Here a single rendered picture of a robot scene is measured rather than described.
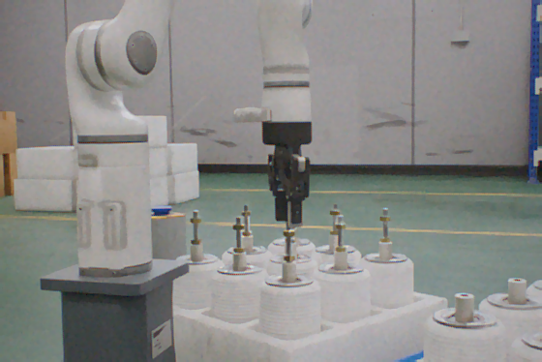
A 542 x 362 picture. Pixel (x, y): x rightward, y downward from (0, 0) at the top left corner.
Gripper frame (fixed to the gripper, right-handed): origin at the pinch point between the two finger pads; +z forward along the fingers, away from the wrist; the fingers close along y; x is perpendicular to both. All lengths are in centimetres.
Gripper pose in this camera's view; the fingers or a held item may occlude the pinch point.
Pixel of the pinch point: (287, 215)
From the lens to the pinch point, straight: 105.2
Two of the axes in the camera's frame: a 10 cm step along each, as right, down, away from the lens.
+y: -2.8, -0.8, 9.6
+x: -9.6, 0.4, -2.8
